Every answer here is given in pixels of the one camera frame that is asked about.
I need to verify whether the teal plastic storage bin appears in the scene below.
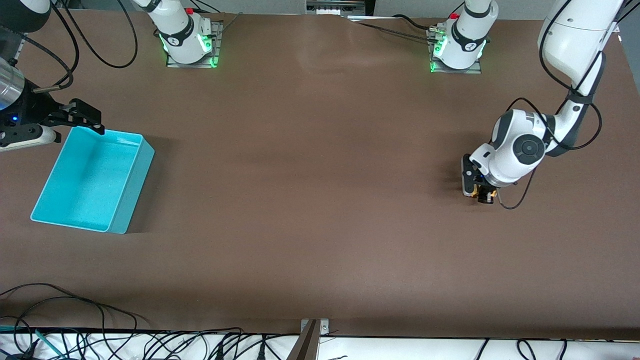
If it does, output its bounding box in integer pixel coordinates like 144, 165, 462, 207
30, 126, 156, 235

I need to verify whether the metal base mounting plate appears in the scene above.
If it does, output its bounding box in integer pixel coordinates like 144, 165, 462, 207
427, 27, 484, 75
166, 20, 224, 69

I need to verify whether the white shelf board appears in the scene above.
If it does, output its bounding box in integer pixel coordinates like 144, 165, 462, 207
0, 330, 640, 360

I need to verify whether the teal pen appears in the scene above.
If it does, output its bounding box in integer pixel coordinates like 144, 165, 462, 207
34, 329, 65, 358

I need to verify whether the black looping arm cable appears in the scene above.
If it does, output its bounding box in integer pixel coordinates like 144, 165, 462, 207
74, 0, 139, 69

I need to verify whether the black arm cable with connector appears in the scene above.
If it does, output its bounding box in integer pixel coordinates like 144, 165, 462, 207
20, 0, 81, 92

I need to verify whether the perforated metal rail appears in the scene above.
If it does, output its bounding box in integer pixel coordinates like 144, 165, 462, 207
9, 34, 27, 65

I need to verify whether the black looped hanging cable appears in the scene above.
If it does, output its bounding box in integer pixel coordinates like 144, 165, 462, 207
516, 339, 539, 360

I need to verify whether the long black arcing cable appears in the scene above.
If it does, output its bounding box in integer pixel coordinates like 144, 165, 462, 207
0, 283, 151, 331

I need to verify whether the thin grey cable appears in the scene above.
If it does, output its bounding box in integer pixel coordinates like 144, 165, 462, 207
218, 12, 243, 35

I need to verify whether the long black base cable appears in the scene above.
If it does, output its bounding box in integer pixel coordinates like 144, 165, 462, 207
350, 22, 437, 42

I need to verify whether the short black base cable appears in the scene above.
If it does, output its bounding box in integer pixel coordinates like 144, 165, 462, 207
392, 14, 436, 31

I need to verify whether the black inner arc cable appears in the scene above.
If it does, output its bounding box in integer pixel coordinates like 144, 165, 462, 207
0, 297, 106, 351

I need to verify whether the black coiled cable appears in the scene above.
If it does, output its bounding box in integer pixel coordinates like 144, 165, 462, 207
0, 315, 37, 360

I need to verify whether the grey metal rail fixture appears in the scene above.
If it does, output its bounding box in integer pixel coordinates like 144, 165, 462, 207
306, 0, 368, 17

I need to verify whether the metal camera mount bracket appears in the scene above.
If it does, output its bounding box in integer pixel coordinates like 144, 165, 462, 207
287, 318, 331, 360

